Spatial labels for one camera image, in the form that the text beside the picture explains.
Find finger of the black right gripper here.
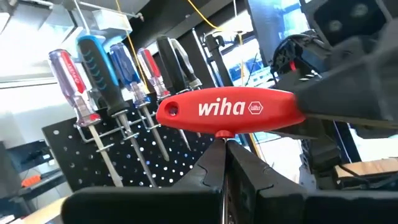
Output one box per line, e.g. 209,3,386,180
273,119,330,140
294,18,398,128

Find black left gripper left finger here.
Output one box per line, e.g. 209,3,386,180
60,139,226,224

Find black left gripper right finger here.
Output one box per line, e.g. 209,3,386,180
226,139,398,224

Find small red handled screwdriver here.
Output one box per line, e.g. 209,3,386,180
155,86,307,139

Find chrome extension bar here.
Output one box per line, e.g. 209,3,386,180
170,38,203,91

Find black handled screwdriver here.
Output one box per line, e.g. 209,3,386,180
156,35,201,138

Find blue black grip screwdriver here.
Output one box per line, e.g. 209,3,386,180
76,34,158,187

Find clear red striped screwdriver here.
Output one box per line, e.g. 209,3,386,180
48,49,124,188

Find black perforated peg board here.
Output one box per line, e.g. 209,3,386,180
42,90,218,192

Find light wooden side table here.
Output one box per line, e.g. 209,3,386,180
18,196,68,224

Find small orange object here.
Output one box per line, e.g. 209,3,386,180
21,175,42,188

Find silver wire ring tool rack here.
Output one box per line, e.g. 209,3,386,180
74,108,162,153

